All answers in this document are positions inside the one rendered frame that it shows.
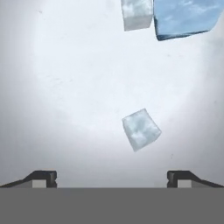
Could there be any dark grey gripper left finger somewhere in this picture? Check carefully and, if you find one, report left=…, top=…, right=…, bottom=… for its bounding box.
left=0, top=170, right=58, bottom=189

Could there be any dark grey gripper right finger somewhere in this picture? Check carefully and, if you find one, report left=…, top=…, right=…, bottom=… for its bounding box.
left=166, top=170, right=224, bottom=189

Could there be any pale white ice cube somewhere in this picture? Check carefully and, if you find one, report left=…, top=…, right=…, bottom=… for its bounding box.
left=120, top=0, right=154, bottom=32
left=122, top=108, right=163, bottom=153

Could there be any blue ice cube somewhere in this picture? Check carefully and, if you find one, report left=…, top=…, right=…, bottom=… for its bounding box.
left=152, top=0, right=224, bottom=42

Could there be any white ice bowl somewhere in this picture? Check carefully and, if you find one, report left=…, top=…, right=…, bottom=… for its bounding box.
left=0, top=0, right=224, bottom=189

